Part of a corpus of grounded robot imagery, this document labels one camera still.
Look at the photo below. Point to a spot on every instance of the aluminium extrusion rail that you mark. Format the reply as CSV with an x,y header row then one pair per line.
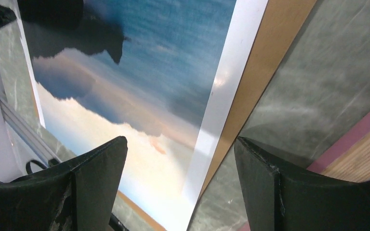
x,y
26,132

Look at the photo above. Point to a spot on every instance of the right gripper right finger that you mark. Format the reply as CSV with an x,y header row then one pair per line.
x,y
280,196

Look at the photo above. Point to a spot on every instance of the blue sky ocean photo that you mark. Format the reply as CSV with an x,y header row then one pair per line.
x,y
161,73

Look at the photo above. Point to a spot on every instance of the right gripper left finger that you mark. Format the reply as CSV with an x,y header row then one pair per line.
x,y
75,195

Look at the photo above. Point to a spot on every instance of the pink wooden picture frame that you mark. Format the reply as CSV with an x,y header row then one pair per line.
x,y
349,158

